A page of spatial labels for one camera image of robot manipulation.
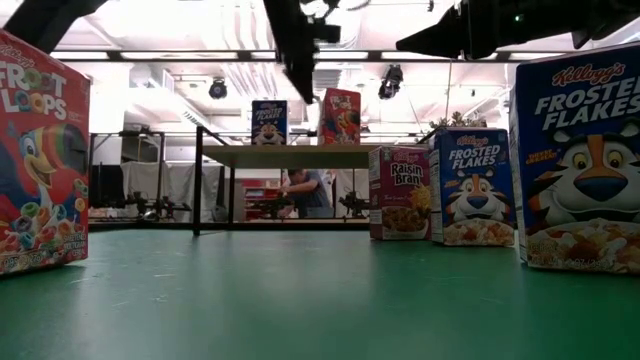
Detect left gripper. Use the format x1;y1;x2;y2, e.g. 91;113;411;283
262;0;342;105

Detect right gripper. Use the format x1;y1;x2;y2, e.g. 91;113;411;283
395;0;594;60

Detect Frosted Flakes cereal box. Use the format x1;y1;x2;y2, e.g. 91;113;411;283
508;42;640;276
250;99;289;147
428;126;517;248

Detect Froot Loops cereal box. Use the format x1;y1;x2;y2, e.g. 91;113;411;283
318;87;362;147
0;29;92;277

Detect Raisin Bran cereal box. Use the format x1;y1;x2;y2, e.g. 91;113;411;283
368;144;433;242

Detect wooden shelf black legs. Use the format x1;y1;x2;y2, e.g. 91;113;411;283
193;124;441;237

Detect black ceiling spotlight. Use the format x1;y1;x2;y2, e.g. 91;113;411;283
208;78;229;100
378;64;404;100

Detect green potted plant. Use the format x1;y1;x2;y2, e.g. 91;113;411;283
428;110;487;131

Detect linear ceiling light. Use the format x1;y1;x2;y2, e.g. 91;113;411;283
49;48;566;63

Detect person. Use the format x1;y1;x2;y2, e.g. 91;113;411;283
279;168;335;220

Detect red tool cabinet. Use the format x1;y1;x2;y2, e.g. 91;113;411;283
243;178;282;221

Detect white curtain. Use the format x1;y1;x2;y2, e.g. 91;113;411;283
119;160;236;223

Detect workbench with robot arms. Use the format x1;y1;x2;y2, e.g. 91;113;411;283
89;192;194;225

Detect black monitor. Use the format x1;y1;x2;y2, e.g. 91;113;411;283
89;164;126;209

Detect green table mat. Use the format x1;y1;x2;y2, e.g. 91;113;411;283
0;227;640;360

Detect black metal frame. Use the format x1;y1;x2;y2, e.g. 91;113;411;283
88;130;167;224

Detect black table frame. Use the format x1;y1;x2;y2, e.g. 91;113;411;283
88;219;371;232

